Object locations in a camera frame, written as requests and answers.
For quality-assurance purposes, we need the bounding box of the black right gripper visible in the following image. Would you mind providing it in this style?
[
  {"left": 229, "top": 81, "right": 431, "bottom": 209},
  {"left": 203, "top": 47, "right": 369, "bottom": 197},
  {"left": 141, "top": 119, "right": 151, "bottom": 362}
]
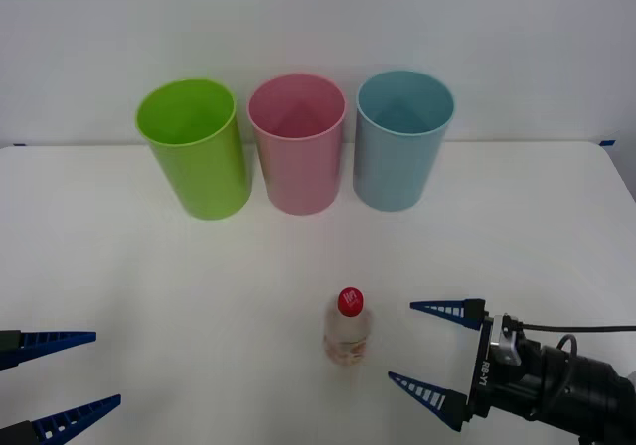
[{"left": 388, "top": 297, "right": 543, "bottom": 433}]

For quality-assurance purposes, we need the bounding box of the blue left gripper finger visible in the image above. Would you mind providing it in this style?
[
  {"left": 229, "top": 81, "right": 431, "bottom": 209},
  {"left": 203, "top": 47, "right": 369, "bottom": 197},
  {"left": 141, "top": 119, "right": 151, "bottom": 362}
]
[
  {"left": 0, "top": 393, "right": 122, "bottom": 445},
  {"left": 0, "top": 330, "right": 98, "bottom": 371}
]

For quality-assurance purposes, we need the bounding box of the clear bottle with red cap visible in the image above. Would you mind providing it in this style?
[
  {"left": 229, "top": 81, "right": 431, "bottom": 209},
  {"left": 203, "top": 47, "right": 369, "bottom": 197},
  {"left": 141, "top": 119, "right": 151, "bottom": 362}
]
[{"left": 323, "top": 285, "right": 374, "bottom": 368}]

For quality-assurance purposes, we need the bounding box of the pale blue plastic bin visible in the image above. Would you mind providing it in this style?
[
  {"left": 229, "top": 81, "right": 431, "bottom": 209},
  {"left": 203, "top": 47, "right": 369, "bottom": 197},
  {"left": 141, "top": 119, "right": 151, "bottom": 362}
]
[{"left": 352, "top": 70, "right": 456, "bottom": 213}]

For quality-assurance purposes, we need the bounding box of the green plastic bin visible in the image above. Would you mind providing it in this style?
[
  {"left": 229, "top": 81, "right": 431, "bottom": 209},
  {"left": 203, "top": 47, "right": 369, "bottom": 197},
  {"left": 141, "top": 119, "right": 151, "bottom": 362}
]
[{"left": 134, "top": 77, "right": 252, "bottom": 222}]

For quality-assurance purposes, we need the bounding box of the pink plastic bin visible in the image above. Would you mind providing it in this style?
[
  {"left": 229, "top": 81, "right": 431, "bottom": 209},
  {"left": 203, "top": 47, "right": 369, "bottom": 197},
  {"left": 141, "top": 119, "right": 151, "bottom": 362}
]
[{"left": 246, "top": 73, "right": 348, "bottom": 217}]

